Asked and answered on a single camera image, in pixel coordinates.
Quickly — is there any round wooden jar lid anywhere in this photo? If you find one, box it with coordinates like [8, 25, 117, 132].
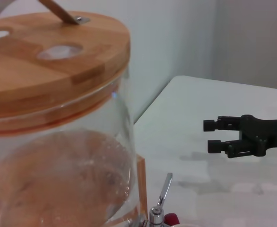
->
[0, 11, 131, 133]

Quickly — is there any wooden dispenser stand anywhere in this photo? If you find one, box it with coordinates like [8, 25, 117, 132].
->
[135, 155, 149, 227]

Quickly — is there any red cup white inside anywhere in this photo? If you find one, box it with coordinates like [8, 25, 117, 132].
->
[164, 212, 184, 227]

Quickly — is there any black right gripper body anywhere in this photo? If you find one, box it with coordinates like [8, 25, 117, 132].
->
[240, 114, 277, 157]

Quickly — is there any clear glass dispenser jar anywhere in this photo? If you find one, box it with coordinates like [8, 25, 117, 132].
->
[0, 66, 139, 227]

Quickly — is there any lid carry handle strap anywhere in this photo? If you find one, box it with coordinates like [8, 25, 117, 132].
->
[0, 0, 91, 30]

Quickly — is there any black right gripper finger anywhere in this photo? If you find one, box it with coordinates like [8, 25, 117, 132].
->
[207, 138, 257, 159]
[203, 115, 243, 132]

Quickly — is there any chrome faucet with lever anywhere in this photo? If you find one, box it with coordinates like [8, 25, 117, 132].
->
[138, 172, 174, 227]

